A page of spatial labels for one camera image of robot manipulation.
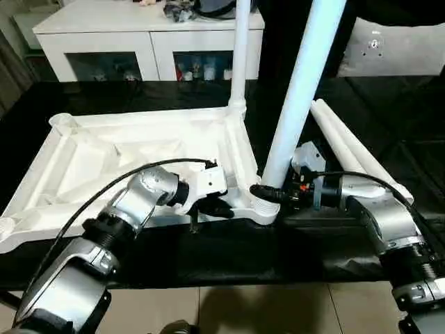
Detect black tall cabinet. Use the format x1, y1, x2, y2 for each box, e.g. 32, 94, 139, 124
259, 0, 357, 79

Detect black table mat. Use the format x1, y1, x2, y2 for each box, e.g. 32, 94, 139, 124
0, 77, 445, 289

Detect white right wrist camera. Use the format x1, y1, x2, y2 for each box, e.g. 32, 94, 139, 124
291, 141, 326, 176

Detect white plastic table top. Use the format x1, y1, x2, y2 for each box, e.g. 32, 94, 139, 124
0, 101, 282, 255

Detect grey carry case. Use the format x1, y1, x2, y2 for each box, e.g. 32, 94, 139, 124
163, 0, 238, 20

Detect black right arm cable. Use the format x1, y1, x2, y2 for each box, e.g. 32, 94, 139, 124
306, 170, 445, 258

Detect light grey cushion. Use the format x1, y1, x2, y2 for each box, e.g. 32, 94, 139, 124
339, 17, 445, 77

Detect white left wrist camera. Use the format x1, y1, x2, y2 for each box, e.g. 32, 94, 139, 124
182, 161, 228, 213

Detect grey curtain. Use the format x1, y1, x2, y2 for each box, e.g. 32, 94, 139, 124
0, 31, 25, 116

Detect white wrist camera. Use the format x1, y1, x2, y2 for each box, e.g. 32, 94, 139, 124
291, 141, 326, 176
182, 161, 228, 213

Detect white glass-door cabinet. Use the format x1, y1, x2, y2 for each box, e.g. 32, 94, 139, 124
33, 0, 265, 83

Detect white plastic table leg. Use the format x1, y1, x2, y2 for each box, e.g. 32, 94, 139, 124
309, 103, 380, 183
228, 0, 252, 119
250, 0, 347, 216
316, 98, 415, 204

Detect black robot foot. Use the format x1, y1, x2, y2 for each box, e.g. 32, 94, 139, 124
161, 320, 199, 334

